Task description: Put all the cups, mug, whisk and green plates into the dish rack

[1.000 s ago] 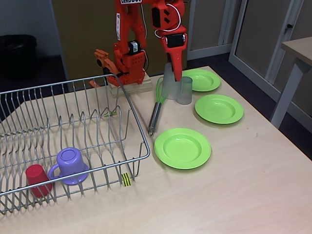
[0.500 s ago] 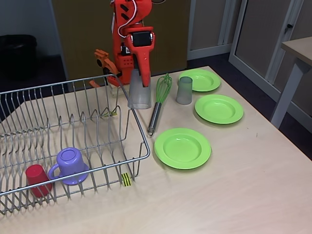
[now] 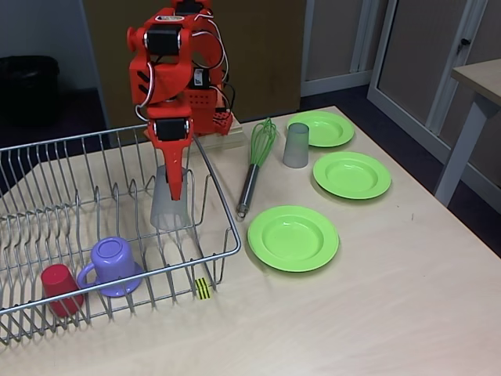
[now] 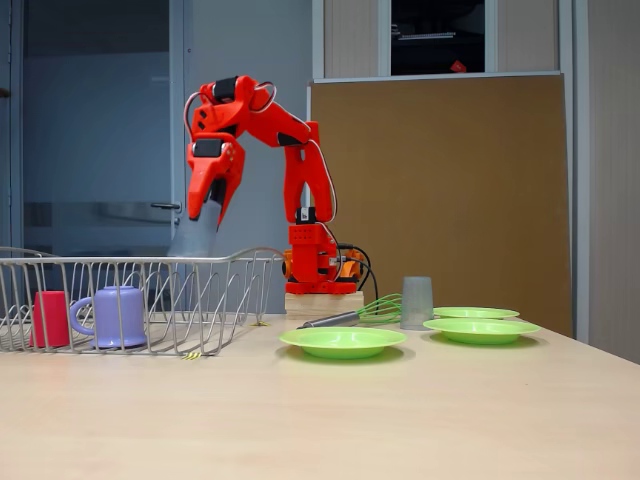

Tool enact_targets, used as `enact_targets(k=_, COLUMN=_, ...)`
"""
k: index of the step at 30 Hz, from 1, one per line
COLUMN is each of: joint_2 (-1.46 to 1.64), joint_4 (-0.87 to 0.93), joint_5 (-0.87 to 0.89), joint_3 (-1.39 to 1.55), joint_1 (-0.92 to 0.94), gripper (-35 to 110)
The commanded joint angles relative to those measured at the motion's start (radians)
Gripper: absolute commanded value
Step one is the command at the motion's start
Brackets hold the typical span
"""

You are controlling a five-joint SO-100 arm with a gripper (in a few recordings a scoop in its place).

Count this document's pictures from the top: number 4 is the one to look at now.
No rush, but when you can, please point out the red plastic cup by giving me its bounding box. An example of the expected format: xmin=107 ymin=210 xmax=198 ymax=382
xmin=29 ymin=290 xmax=70 ymax=348

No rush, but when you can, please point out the brown board panel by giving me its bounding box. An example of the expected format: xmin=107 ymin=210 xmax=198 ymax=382
xmin=305 ymin=72 xmax=574 ymax=339

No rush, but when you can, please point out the purple plastic mug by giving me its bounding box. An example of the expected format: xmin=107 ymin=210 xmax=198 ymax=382
xmin=68 ymin=285 xmax=149 ymax=350

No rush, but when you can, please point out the wooden base block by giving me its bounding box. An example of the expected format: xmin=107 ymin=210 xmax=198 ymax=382
xmin=284 ymin=291 xmax=365 ymax=320

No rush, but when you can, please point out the black cable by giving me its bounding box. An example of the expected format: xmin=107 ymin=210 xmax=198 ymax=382
xmin=335 ymin=243 xmax=380 ymax=315

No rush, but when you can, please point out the green plastic plate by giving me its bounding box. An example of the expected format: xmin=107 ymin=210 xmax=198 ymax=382
xmin=432 ymin=306 xmax=521 ymax=320
xmin=422 ymin=318 xmax=542 ymax=346
xmin=278 ymin=327 xmax=408 ymax=360

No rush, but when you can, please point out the smoky translucent plastic cup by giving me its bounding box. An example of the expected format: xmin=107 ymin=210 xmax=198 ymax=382
xmin=399 ymin=276 xmax=435 ymax=331

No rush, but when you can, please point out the grey glass door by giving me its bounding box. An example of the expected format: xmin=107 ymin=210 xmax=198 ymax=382
xmin=9 ymin=0 xmax=187 ymax=259

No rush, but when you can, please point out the green whisk with steel handle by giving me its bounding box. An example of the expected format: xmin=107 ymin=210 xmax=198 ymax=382
xmin=297 ymin=293 xmax=405 ymax=330

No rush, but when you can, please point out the pale translucent plastic cup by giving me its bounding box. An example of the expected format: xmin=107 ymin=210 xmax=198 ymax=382
xmin=167 ymin=199 xmax=221 ymax=260

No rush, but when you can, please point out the metal wire dish rack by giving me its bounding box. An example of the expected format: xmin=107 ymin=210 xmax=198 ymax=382
xmin=0 ymin=245 xmax=287 ymax=357

